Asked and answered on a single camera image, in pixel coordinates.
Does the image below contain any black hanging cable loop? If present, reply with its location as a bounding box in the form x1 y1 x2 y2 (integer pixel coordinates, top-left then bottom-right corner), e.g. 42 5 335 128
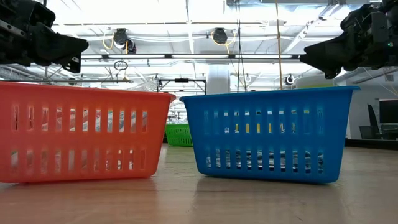
113 60 129 72

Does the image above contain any blue plastic basket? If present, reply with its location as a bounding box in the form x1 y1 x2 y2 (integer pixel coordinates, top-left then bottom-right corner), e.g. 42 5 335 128
179 85 361 184

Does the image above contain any white building column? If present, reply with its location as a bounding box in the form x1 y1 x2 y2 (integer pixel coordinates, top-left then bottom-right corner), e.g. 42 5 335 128
206 63 231 95

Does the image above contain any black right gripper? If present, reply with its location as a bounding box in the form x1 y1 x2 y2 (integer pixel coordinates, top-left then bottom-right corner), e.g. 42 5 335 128
300 0 398 80

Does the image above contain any black computer monitor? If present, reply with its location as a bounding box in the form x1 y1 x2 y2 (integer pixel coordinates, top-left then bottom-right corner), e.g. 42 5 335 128
378 98 398 125

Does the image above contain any orange plastic basket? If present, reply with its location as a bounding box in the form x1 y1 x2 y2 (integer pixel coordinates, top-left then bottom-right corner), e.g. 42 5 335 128
0 81 177 184

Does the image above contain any yellow plastic basket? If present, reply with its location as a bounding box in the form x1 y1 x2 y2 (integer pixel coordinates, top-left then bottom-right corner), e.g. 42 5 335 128
234 123 296 134

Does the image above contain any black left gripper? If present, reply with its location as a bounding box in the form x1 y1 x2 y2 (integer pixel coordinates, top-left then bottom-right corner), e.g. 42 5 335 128
0 0 90 74

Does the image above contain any green plastic basket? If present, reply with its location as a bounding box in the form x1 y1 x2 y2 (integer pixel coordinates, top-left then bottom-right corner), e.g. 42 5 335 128
164 123 193 147

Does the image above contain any yellow cable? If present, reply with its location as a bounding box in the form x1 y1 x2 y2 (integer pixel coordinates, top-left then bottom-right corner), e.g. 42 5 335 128
275 0 283 90

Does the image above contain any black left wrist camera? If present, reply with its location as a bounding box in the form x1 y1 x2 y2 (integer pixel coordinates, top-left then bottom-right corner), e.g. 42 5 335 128
14 0 57 30

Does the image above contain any toothbrush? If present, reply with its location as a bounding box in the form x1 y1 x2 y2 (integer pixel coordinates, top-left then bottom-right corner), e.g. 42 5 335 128
129 79 160 93

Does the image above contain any black background rig frame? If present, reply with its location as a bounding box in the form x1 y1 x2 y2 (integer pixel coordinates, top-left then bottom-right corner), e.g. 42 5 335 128
156 78 208 95

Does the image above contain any grey horizontal pipe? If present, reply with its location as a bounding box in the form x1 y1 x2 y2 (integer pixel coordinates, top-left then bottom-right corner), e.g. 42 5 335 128
0 78 134 85

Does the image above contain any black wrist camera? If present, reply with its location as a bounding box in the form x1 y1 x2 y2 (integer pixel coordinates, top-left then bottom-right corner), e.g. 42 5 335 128
340 2 373 32
14 0 57 30

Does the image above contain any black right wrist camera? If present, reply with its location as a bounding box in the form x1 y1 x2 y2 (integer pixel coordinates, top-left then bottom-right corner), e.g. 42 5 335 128
340 2 373 32

